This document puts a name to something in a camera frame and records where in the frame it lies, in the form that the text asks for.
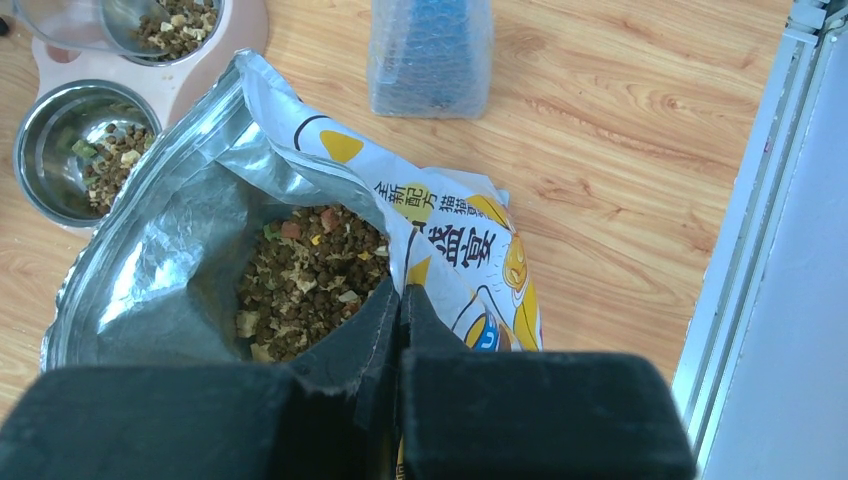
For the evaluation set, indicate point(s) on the blue item in bubble wrap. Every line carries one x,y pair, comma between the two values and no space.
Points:
430,59

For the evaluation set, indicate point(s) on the pink double bowl feeder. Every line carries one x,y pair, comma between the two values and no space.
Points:
170,90

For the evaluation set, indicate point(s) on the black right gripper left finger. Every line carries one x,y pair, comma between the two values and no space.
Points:
329,414

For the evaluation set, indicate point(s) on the steel bowl near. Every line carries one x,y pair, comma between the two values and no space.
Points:
76,147

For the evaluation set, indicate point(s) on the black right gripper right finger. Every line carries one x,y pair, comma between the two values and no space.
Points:
531,415

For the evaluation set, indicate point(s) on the cat food bag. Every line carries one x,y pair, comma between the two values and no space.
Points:
156,283

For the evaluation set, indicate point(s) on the brown pet food kibble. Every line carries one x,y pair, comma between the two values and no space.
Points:
308,274

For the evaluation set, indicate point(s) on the steel bowl far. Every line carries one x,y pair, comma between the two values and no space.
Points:
154,33

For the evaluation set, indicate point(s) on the clear plastic food scoop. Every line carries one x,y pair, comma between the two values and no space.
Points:
102,25

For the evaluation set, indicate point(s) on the steel bowl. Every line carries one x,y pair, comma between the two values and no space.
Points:
154,33
76,147

